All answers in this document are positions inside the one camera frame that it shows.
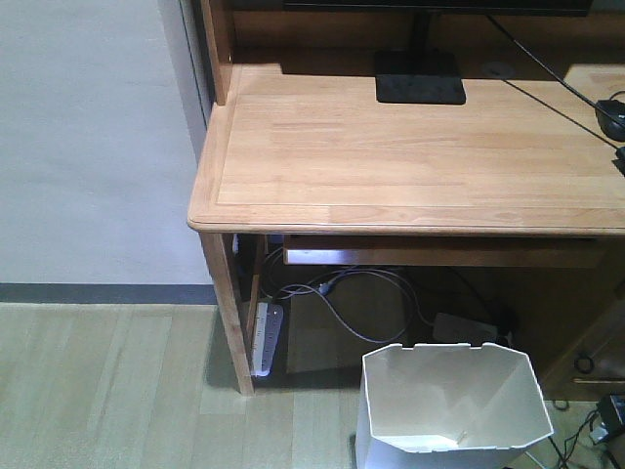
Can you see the white plastic trash bin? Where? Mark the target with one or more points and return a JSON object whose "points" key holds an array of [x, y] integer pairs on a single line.
{"points": [[448, 406]]}

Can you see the wooden keyboard tray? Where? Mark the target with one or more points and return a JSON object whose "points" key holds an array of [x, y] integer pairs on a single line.
{"points": [[453, 251]]}

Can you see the wooden desk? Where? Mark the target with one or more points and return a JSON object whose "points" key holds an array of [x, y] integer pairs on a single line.
{"points": [[297, 144]]}

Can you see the white power strip under desk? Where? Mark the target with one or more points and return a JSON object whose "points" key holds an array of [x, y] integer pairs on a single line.
{"points": [[268, 322]]}

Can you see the black monitor with stand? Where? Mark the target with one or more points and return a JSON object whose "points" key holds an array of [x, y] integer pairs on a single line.
{"points": [[418, 75]]}

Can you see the black computer mouse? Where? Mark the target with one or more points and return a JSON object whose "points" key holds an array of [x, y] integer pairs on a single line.
{"points": [[610, 116]]}

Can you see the black device on floor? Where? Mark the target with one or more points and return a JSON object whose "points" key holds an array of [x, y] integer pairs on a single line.
{"points": [[610, 410]]}

